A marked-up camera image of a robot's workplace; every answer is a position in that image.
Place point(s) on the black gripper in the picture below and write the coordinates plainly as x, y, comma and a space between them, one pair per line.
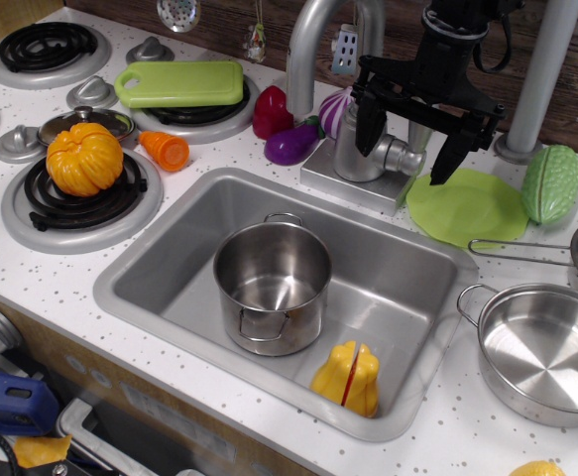
433, 90

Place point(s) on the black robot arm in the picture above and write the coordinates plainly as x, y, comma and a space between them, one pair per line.
433, 89

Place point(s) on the silver faucet lever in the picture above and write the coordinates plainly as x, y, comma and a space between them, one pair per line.
392, 154

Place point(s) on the grey vertical pole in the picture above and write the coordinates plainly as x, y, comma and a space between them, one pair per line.
522, 143

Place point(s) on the silver faucet with base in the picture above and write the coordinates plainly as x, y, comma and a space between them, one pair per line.
379, 181

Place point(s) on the purple white toy onion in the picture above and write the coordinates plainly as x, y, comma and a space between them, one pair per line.
332, 109

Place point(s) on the green plastic plate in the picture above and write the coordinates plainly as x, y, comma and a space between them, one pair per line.
470, 205

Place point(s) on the purple toy eggplant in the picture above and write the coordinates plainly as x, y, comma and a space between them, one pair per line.
293, 146

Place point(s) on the red toy pepper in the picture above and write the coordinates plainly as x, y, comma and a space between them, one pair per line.
270, 113

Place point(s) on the green toy bitter melon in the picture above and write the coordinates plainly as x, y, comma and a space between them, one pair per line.
550, 185

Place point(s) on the hanging glass ornament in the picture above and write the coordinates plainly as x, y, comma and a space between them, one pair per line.
255, 46

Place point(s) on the steel pot in sink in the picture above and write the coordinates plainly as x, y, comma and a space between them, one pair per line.
273, 278

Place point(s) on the back right stove burner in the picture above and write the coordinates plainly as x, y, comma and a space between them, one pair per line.
202, 124

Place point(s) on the orange toy carrot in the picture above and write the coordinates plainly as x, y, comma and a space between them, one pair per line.
170, 152

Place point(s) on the yellow toy pepper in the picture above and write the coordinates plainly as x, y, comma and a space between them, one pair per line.
349, 378

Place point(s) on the green cutting board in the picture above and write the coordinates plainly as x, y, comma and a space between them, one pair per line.
152, 84

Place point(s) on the hanging slotted spoon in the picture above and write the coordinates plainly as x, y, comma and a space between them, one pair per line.
180, 16

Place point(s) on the grey stove knob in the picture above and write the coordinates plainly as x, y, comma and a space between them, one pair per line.
151, 49
95, 92
21, 145

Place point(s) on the orange toy pumpkin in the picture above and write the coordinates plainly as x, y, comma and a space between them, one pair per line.
85, 160

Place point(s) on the yellow toy fruit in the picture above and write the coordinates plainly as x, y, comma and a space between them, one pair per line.
538, 468

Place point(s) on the front black stove burner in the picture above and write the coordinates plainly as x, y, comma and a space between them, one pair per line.
38, 215

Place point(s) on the back left stove burner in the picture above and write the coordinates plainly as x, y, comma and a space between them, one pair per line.
51, 54

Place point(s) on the blue clamp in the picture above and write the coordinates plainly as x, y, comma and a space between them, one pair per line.
27, 406

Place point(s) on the yellow object bottom left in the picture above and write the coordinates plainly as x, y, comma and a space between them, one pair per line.
34, 451

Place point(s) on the steel pan with loop handle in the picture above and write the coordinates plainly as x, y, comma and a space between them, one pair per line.
528, 351

